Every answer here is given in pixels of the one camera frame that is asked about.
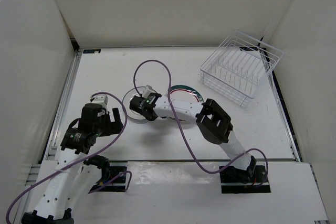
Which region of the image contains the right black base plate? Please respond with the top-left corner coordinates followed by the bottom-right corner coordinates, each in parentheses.
top-left (219, 165), bottom-right (271, 194)

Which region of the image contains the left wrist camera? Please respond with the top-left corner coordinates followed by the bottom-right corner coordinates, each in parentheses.
top-left (90, 94), bottom-right (108, 109)

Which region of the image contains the teal rimmed white plate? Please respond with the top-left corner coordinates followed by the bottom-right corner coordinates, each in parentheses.
top-left (167, 84), bottom-right (205, 124)

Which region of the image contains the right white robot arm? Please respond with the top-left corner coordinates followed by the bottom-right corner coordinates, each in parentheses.
top-left (130, 93), bottom-right (256, 183)

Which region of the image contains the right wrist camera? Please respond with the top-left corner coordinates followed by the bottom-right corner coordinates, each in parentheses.
top-left (141, 85), bottom-right (156, 99)

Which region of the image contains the white wire dish rack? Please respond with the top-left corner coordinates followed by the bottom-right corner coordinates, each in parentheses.
top-left (199, 30), bottom-right (284, 108)

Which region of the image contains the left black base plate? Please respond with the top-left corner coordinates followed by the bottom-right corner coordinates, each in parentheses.
top-left (89, 166), bottom-right (127, 193)

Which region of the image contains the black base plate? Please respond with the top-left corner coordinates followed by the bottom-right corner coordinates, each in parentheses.
top-left (219, 165), bottom-right (271, 194)
top-left (89, 166), bottom-right (127, 193)

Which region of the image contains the aluminium rail frame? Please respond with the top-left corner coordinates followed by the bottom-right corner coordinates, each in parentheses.
top-left (25, 39), bottom-right (82, 209)

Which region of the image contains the black label sticker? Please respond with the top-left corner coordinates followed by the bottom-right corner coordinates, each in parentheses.
top-left (240, 46), bottom-right (267, 51)
top-left (82, 49), bottom-right (101, 54)

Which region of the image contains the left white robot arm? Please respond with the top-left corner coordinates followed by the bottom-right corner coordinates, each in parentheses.
top-left (21, 102), bottom-right (123, 223)

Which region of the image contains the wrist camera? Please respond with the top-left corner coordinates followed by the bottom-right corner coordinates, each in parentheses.
top-left (90, 94), bottom-right (108, 109)
top-left (141, 85), bottom-right (156, 99)

